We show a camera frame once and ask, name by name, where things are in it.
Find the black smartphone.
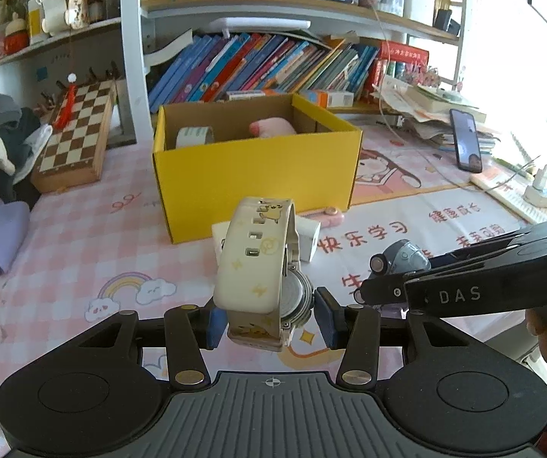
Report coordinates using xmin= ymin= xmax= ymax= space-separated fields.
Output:
xmin=449 ymin=108 xmax=484 ymax=174

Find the yellow cardboard box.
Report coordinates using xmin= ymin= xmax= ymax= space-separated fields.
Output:
xmin=152 ymin=93 xmax=364 ymax=244

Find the red tassel ornament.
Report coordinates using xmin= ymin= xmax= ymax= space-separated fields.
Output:
xmin=53 ymin=73 xmax=79 ymax=129

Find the orange and white carton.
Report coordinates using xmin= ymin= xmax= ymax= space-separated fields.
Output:
xmin=297 ymin=89 xmax=354 ymax=108

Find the small pink round gadget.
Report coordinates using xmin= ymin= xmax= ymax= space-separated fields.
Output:
xmin=309 ymin=206 xmax=345 ymax=225

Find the white pen holder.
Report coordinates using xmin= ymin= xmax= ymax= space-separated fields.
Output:
xmin=403 ymin=0 xmax=436 ymax=27

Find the pink printed table mat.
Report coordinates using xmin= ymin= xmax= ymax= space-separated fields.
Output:
xmin=0 ymin=124 xmax=547 ymax=458

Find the pile of clothes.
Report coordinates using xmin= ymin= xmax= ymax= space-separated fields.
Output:
xmin=0 ymin=93 xmax=55 ymax=215

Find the grey toy figure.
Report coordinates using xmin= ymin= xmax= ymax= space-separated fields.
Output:
xmin=381 ymin=239 xmax=431 ymax=275

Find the stack of papers and books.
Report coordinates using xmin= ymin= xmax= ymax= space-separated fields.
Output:
xmin=373 ymin=74 xmax=498 ymax=153

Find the red book set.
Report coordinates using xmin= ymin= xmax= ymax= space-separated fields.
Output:
xmin=376 ymin=40 xmax=431 ymax=101

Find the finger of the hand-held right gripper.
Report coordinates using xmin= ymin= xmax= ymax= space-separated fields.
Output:
xmin=370 ymin=237 xmax=523 ymax=277
xmin=353 ymin=267 xmax=534 ymax=320

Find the white desk shelf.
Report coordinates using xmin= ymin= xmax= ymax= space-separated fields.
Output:
xmin=0 ymin=0 xmax=474 ymax=153

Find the small white box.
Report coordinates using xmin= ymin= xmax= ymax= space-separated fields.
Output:
xmin=211 ymin=216 xmax=322 ymax=263

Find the cream cartoon wrist watch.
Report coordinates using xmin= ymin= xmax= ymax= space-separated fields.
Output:
xmin=212 ymin=197 xmax=313 ymax=353

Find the tape roll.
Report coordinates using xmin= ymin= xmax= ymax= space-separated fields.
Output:
xmin=175 ymin=126 xmax=215 ymax=150

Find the row of colourful books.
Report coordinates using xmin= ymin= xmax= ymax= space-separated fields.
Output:
xmin=147 ymin=32 xmax=384 ymax=105

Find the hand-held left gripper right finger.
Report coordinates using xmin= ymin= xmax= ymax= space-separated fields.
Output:
xmin=315 ymin=287 xmax=489 ymax=389

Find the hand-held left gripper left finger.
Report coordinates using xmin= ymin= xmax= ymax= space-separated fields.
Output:
xmin=74 ymin=304 xmax=229 ymax=390

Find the wooden chessboard box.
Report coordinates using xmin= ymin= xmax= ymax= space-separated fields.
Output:
xmin=30 ymin=79 xmax=118 ymax=195

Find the red and white doll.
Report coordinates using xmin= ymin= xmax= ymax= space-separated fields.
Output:
xmin=3 ymin=0 xmax=31 ymax=53

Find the pink plush toy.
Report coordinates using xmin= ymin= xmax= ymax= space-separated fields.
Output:
xmin=248 ymin=118 xmax=298 ymax=138

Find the small black box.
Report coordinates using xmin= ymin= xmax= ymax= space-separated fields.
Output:
xmin=433 ymin=8 xmax=461 ymax=36

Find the white power strip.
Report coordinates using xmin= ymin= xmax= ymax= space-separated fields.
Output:
xmin=469 ymin=167 xmax=544 ymax=226

